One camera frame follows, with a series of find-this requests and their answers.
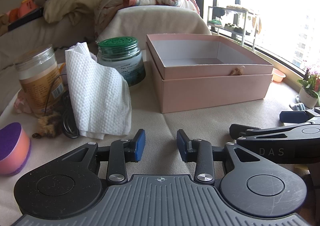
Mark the clear plastic jar brown label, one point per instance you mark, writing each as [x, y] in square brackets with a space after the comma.
[40, 79]

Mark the beige sofa throw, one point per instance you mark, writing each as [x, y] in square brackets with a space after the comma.
[139, 21]

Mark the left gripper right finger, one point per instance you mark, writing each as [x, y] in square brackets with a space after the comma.
[203, 154]

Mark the purple pink sponge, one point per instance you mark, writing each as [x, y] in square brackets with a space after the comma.
[15, 149]

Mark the brown furry toy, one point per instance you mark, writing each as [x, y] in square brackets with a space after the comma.
[48, 126]

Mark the white metal shelf rack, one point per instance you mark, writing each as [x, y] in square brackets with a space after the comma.
[234, 22]

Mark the orange pig plush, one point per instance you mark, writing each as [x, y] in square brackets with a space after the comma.
[26, 7]

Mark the beige cushion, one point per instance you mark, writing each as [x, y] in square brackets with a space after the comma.
[56, 10]

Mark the potted pink flower plant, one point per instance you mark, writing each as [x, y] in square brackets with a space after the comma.
[309, 91]

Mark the pink plastic basin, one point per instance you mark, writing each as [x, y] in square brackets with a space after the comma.
[277, 75]

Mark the green lid glass jar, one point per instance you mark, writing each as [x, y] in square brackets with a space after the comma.
[123, 54]

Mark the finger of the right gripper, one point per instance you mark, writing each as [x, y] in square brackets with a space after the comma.
[297, 116]
[236, 130]

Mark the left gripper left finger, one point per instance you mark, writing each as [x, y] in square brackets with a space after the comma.
[118, 154]

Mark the white paper towel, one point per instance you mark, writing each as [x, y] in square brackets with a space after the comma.
[100, 96]

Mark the pink cardboard box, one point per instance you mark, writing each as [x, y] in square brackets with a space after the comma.
[194, 71]

